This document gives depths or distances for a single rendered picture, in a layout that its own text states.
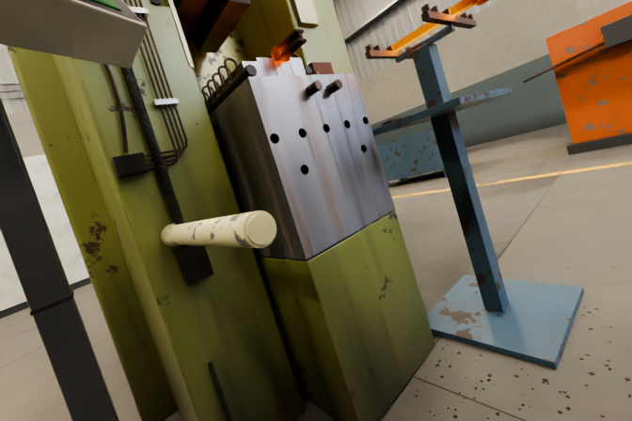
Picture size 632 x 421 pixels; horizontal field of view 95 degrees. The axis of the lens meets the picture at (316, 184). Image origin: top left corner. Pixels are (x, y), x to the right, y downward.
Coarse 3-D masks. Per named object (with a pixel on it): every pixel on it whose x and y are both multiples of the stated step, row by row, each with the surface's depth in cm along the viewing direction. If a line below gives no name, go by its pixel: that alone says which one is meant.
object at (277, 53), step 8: (296, 32) 72; (288, 40) 75; (296, 40) 72; (304, 40) 72; (272, 48) 78; (280, 48) 78; (288, 48) 75; (296, 48) 75; (280, 56) 78; (288, 56) 79
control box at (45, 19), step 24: (0, 0) 31; (24, 0) 33; (48, 0) 34; (72, 0) 36; (120, 0) 46; (0, 24) 33; (24, 24) 34; (48, 24) 36; (72, 24) 38; (96, 24) 40; (120, 24) 42; (144, 24) 45; (24, 48) 36; (48, 48) 38; (72, 48) 40; (96, 48) 42; (120, 48) 45
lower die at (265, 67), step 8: (272, 56) 78; (240, 64) 73; (256, 64) 75; (264, 64) 76; (272, 64) 78; (280, 64) 80; (288, 64) 81; (296, 64) 83; (232, 72) 77; (264, 72) 76; (272, 72) 77; (280, 72) 79; (288, 72) 81; (296, 72) 83; (304, 72) 85; (216, 96) 87
